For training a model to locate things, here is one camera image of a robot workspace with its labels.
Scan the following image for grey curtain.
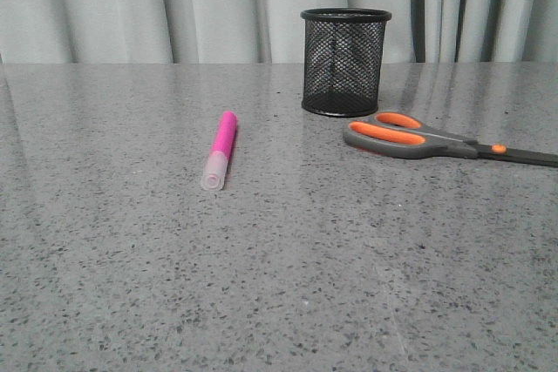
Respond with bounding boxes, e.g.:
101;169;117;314
1;0;557;64

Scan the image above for pink highlighter pen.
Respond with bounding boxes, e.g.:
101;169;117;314
201;111;238;191

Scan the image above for black mesh pen holder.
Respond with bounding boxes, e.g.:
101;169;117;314
301;8;391;118

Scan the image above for grey orange scissors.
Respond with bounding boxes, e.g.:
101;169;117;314
343;112;557;167

